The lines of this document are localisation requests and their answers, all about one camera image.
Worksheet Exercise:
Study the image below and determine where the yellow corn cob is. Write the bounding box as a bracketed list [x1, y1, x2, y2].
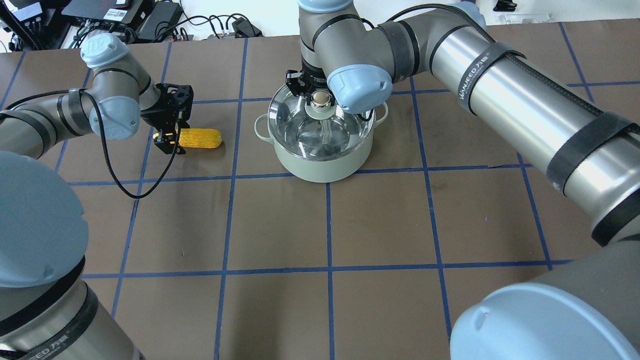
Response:
[179, 128, 223, 150]

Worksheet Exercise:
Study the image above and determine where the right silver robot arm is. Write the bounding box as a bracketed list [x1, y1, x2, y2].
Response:
[297, 0, 640, 360]

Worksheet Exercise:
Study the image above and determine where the glass pot lid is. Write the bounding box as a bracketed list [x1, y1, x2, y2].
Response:
[263, 85, 380, 161]

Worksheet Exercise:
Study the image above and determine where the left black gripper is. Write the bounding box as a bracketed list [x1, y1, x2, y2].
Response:
[141, 83, 195, 155]

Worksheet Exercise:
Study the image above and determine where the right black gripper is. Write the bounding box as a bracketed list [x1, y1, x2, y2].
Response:
[285, 67, 329, 99]

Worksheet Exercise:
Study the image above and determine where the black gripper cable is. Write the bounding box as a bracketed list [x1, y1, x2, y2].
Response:
[0, 89, 182, 200]

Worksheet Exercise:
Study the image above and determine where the pale green cooking pot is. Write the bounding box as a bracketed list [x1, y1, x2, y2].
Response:
[254, 85, 389, 183]

